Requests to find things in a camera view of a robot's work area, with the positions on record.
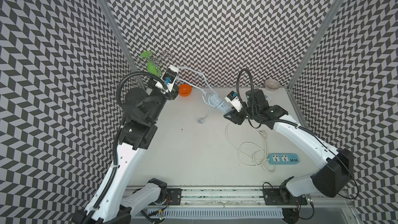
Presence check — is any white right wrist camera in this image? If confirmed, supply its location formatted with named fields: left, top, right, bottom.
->
left=225, top=91, right=243, bottom=112

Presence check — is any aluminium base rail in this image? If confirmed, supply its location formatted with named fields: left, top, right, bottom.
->
left=121, top=186, right=355, bottom=222

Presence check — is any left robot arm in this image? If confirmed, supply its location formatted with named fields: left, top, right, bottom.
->
left=72, top=75, right=179, bottom=224

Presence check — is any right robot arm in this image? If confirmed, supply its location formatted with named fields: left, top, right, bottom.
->
left=224, top=89, right=354, bottom=200

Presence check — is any pale blue power strip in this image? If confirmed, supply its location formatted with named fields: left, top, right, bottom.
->
left=208, top=93, right=233, bottom=114

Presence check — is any right aluminium corner post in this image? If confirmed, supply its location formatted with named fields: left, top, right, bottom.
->
left=287, top=0, right=344, bottom=91

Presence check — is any teal power strip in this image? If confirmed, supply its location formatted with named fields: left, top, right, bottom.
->
left=268, top=153, right=300, bottom=165

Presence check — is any aluminium corner post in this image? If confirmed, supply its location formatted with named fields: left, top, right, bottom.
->
left=96, top=0, right=138, bottom=72
left=287, top=0, right=344, bottom=91

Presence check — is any patterned ceramic bowl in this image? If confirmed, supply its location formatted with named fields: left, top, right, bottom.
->
left=264, top=79, right=281, bottom=91

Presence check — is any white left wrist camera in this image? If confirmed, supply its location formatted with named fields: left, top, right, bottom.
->
left=162, top=65, right=179, bottom=92

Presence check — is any green plastic banana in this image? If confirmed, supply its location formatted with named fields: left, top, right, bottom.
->
left=140, top=50, right=161, bottom=77

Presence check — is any chrome wire stand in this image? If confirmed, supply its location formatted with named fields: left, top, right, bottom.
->
left=136, top=50, right=172, bottom=76

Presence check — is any left aluminium corner post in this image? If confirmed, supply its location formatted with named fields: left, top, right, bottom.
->
left=96, top=0, right=138, bottom=72

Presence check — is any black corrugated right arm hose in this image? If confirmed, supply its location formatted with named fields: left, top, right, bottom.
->
left=235, top=67, right=262, bottom=122

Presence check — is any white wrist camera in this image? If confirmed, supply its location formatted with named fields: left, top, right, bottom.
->
left=225, top=91, right=243, bottom=112
left=162, top=65, right=179, bottom=92

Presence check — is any orange plastic bowl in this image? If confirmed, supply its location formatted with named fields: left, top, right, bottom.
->
left=179, top=84, right=192, bottom=97

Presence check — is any cream cord of teal strip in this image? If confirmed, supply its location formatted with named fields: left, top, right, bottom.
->
left=224, top=120, right=277, bottom=174

